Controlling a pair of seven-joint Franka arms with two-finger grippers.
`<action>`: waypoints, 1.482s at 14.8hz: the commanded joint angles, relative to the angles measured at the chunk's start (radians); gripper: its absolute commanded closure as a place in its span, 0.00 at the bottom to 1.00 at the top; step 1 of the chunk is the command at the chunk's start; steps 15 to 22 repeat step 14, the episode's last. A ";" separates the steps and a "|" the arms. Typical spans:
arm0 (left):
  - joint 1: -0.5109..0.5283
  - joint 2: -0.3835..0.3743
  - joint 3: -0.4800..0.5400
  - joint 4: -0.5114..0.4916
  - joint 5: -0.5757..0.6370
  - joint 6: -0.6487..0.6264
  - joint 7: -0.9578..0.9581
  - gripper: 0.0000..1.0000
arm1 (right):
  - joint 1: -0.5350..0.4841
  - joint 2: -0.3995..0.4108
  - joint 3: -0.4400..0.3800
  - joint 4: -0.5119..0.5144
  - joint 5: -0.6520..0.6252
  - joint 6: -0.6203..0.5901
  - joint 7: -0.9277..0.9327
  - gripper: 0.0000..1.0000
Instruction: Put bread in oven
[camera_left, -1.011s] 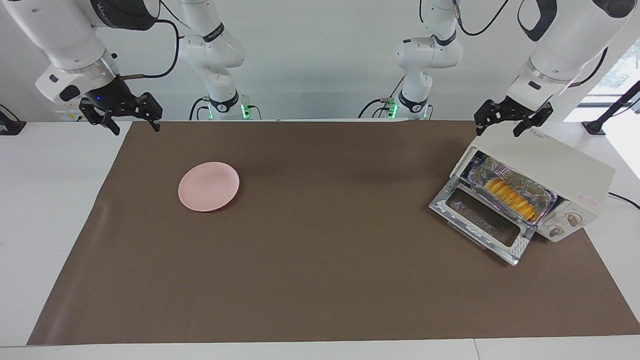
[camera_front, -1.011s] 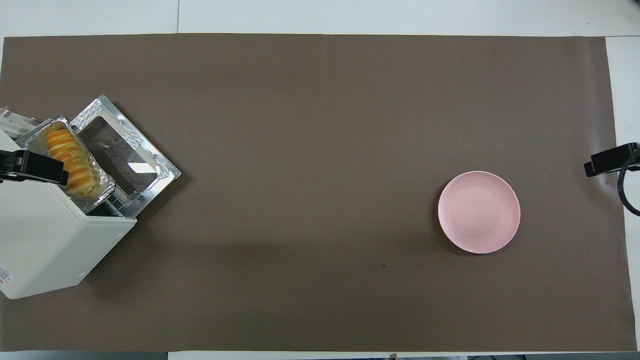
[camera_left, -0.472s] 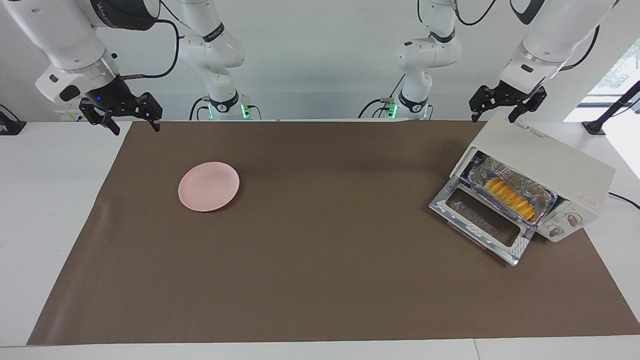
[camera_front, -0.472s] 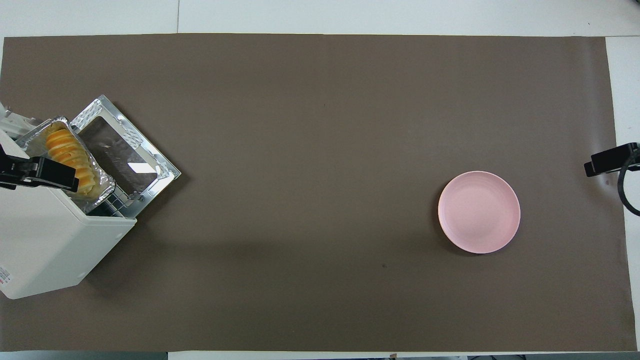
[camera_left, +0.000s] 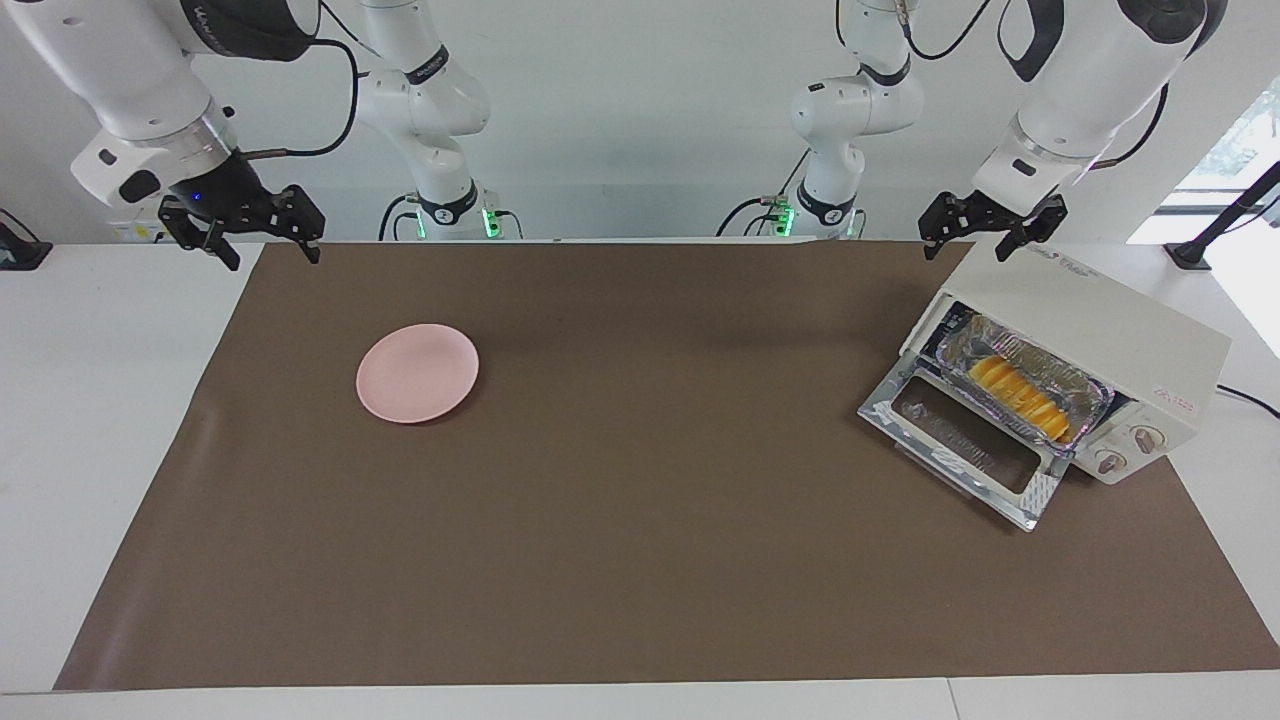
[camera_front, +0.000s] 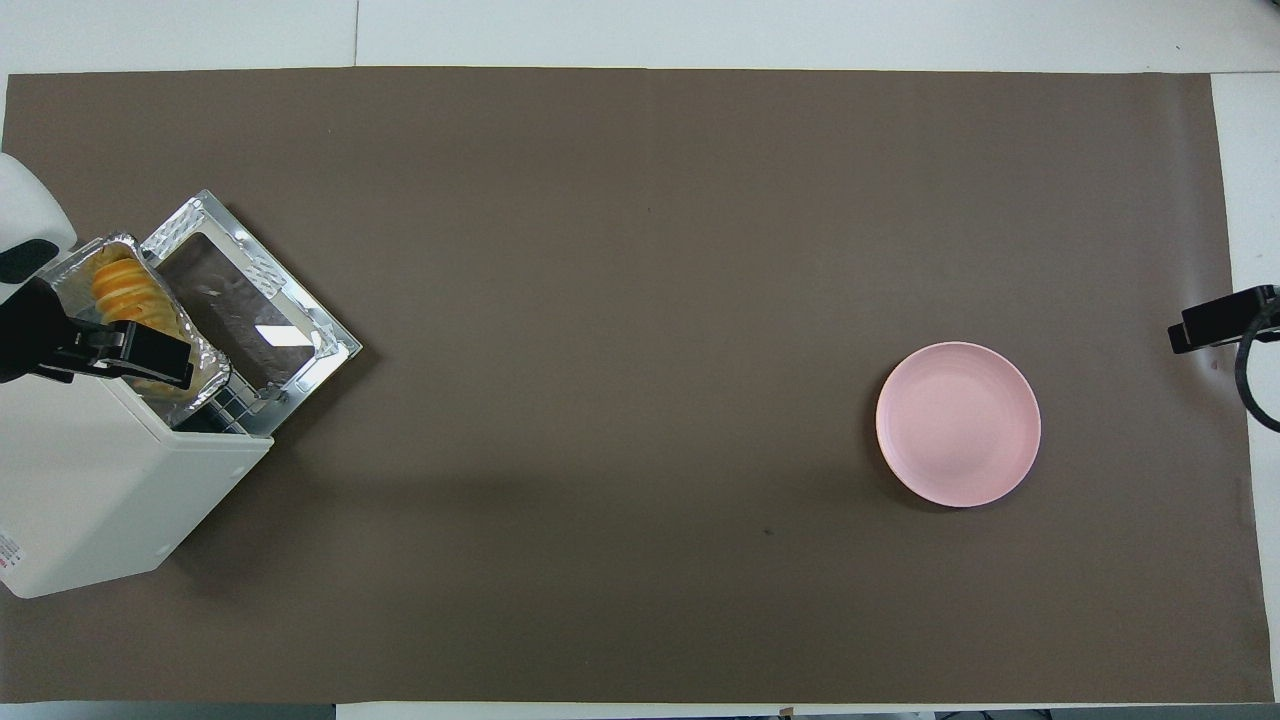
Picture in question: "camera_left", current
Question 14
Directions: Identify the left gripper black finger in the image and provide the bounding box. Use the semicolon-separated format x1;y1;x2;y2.
994;195;1070;264
918;192;973;263

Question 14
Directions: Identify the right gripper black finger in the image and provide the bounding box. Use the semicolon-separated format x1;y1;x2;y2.
268;184;328;267
157;194;244;274

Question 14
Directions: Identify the sliced orange glazed bread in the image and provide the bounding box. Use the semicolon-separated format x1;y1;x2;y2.
967;354;1072;444

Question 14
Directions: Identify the aluminium foil tray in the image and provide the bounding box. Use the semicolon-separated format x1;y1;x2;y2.
934;314;1115;452

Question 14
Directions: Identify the white toaster oven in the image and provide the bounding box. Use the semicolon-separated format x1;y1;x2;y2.
898;238;1233;488

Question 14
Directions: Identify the glass oven door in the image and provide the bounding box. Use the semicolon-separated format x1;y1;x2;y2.
857;365;1074;532

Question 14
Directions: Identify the black clamp stand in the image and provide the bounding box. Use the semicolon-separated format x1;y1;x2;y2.
0;208;54;273

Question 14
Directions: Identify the pink round plate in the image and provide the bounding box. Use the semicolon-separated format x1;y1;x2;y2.
356;323;481;425

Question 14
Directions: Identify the brown table mat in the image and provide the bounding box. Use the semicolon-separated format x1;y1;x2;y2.
53;240;1280;692

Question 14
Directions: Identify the black right base cable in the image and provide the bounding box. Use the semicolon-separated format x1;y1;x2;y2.
377;192;422;243

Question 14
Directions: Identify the black base cable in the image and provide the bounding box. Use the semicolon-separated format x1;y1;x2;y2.
714;150;814;240
377;192;422;243

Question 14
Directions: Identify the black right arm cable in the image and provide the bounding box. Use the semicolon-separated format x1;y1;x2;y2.
236;38;362;161

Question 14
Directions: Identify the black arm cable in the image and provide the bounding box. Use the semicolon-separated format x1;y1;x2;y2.
236;38;362;161
1088;84;1172;172

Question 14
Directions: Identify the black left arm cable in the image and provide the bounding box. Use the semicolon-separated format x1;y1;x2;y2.
1088;84;1172;172

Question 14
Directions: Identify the black camera stand pole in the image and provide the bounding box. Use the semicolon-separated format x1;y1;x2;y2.
1164;160;1280;272

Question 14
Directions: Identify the black left base cable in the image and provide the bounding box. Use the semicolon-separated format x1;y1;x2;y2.
714;150;814;240

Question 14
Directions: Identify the black oven power cord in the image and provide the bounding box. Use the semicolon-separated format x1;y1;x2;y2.
1214;384;1280;422

